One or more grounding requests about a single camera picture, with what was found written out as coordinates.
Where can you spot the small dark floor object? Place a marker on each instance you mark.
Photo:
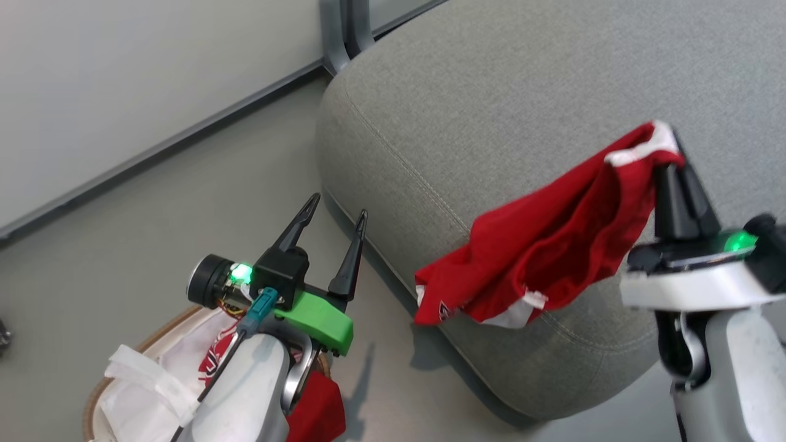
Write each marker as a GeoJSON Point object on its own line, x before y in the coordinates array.
{"type": "Point", "coordinates": [3, 337]}

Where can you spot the black cylindrical wrist camera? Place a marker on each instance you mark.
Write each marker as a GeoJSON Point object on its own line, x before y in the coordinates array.
{"type": "Point", "coordinates": [207, 281]}

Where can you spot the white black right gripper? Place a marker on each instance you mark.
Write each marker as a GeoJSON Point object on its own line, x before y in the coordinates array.
{"type": "Point", "coordinates": [694, 279]}

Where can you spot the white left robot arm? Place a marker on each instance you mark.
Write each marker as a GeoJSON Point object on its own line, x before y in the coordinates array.
{"type": "Point", "coordinates": [249, 393]}

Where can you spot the red white printed garment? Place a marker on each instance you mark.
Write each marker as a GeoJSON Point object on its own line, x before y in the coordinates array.
{"type": "Point", "coordinates": [216, 356]}

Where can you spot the plain red garment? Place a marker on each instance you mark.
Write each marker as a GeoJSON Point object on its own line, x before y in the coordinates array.
{"type": "Point", "coordinates": [319, 408]}

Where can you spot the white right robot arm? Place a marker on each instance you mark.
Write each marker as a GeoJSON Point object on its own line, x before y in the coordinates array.
{"type": "Point", "coordinates": [731, 374]}

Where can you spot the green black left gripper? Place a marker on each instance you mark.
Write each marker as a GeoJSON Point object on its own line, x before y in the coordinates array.
{"type": "Point", "coordinates": [310, 319]}

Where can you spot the white basket liner cloth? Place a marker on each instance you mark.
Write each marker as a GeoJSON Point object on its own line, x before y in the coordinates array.
{"type": "Point", "coordinates": [147, 387]}

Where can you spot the woven laundry basket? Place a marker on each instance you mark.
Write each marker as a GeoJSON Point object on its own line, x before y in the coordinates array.
{"type": "Point", "coordinates": [161, 328]}

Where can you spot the red garment with white trim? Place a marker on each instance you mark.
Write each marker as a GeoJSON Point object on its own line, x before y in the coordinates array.
{"type": "Point", "coordinates": [552, 245]}

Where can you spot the grey fabric sofa seat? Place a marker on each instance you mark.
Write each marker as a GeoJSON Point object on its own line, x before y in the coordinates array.
{"type": "Point", "coordinates": [491, 110]}

